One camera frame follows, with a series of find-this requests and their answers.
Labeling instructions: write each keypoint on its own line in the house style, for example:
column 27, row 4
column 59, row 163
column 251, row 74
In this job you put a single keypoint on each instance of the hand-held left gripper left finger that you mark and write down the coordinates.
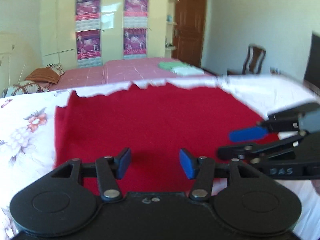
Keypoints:
column 124, row 163

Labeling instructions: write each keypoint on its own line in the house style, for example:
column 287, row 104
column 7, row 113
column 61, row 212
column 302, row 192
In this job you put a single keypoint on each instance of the pink checked bedspread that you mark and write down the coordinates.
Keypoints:
column 112, row 72

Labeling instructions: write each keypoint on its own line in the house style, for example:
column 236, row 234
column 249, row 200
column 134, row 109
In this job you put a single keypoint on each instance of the dark wooden chair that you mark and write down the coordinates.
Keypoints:
column 255, row 57

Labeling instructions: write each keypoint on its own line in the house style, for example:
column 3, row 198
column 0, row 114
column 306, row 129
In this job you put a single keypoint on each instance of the purple wall poster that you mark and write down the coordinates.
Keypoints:
column 135, row 41
column 88, row 7
column 88, row 45
column 135, row 5

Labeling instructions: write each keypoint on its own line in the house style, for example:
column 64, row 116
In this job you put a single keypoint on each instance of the red knit sweater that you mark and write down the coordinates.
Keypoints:
column 150, row 120

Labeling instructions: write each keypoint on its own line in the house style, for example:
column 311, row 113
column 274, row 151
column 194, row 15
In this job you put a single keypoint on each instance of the brown wooden door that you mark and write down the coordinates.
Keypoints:
column 190, row 17

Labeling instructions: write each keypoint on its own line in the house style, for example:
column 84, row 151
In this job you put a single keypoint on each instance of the black television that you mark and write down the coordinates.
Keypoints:
column 313, row 65

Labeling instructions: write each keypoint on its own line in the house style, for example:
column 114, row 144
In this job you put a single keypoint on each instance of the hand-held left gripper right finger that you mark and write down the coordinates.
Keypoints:
column 186, row 163

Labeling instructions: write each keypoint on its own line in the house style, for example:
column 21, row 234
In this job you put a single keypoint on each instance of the orange striped pillow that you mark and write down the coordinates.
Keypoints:
column 45, row 75

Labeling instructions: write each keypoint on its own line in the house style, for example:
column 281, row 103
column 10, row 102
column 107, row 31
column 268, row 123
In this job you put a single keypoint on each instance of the cream round headboard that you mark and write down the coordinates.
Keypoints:
column 15, row 60

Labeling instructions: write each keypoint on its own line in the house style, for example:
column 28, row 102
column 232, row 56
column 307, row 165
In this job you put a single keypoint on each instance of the green folded cloth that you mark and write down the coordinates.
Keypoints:
column 170, row 66

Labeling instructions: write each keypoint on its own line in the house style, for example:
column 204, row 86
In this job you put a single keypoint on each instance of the cream wardrobe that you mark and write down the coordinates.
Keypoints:
column 112, row 5

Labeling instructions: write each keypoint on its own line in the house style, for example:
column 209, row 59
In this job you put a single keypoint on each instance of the small blue bottle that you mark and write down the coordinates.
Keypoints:
column 169, row 18

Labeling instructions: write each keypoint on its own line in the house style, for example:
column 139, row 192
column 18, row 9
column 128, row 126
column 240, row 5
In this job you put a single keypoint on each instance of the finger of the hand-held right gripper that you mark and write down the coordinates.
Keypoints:
column 250, row 151
column 247, row 134

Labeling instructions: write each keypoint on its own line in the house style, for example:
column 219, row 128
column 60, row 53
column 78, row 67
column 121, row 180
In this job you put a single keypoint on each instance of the white floral bed sheet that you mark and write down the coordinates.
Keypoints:
column 25, row 142

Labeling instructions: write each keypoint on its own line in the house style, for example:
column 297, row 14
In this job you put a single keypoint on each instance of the floral patterned pillow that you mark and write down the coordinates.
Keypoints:
column 22, row 88

